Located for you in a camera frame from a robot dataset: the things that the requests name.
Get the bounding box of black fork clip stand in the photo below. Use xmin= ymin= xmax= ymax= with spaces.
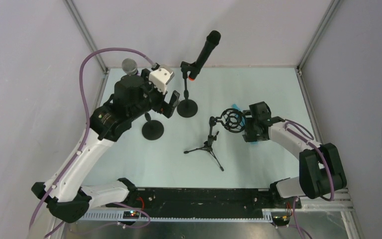
xmin=177 ymin=61 xmax=200 ymax=118

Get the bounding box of black tripod shock mount stand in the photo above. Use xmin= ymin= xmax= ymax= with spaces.
xmin=184 ymin=108 xmax=246 ymax=172

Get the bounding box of black ring clip stand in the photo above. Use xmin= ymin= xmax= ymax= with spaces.
xmin=142 ymin=113 xmax=164 ymax=140

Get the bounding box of blue microphone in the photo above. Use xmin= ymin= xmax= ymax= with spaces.
xmin=231 ymin=104 xmax=259 ymax=145

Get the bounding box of purple glitter microphone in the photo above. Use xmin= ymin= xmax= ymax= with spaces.
xmin=121 ymin=58 xmax=140 ymax=76

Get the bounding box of black microphone orange end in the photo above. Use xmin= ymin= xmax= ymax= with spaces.
xmin=189 ymin=30 xmax=221 ymax=80

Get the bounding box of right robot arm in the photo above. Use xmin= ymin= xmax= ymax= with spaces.
xmin=243 ymin=102 xmax=347 ymax=201

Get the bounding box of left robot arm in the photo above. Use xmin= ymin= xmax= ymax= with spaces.
xmin=32 ymin=72 xmax=180 ymax=223

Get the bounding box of right controller board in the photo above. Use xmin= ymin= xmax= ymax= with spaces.
xmin=272 ymin=216 xmax=292 ymax=227

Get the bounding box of controller board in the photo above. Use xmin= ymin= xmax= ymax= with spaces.
xmin=272 ymin=216 xmax=292 ymax=227
xmin=122 ymin=211 xmax=141 ymax=220

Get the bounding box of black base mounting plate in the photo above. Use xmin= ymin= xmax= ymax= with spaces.
xmin=123 ymin=188 xmax=301 ymax=219

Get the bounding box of left controller board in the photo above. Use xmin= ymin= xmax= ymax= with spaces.
xmin=122 ymin=211 xmax=141 ymax=220

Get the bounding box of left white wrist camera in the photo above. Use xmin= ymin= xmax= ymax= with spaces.
xmin=149 ymin=64 xmax=175 ymax=95

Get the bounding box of white slotted cable duct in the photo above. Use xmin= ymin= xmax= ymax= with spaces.
xmin=79 ymin=210 xmax=274 ymax=222

